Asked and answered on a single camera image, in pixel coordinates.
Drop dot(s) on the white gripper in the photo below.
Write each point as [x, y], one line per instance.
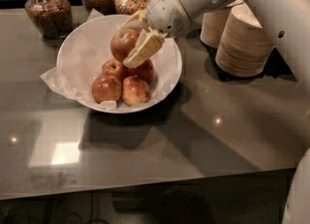
[165, 14]

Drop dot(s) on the red-yellow apple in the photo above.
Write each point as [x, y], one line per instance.
[123, 42]
[135, 91]
[106, 88]

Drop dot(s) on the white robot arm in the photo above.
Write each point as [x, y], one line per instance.
[285, 22]

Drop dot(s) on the dark red apple back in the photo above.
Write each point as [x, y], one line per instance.
[145, 71]

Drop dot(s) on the red apple back left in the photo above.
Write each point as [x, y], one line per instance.
[114, 68]

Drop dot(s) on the white bowl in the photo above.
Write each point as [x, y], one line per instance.
[84, 40]

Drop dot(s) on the white paper liner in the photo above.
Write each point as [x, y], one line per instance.
[74, 56]

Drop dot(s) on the back stack of paper bowls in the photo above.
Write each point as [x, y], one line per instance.
[213, 25]

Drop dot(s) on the stack of paper bowls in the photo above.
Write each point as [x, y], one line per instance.
[213, 25]
[244, 47]

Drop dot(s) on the glass jar of cereal left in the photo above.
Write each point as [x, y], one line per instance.
[53, 18]

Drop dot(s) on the front stack of paper bowls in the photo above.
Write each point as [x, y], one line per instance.
[244, 47]

